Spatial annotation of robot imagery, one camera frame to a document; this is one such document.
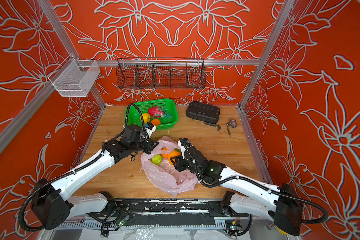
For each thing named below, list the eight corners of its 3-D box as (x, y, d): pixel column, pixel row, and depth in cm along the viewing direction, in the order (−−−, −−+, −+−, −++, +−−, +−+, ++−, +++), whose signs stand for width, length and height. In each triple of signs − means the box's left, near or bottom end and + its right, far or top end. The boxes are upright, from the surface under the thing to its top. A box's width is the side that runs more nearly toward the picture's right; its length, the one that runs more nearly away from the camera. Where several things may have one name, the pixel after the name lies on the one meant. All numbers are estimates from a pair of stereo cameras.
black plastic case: (184, 117, 114) (184, 112, 109) (190, 105, 122) (190, 100, 118) (216, 126, 108) (218, 120, 103) (220, 112, 117) (221, 107, 112)
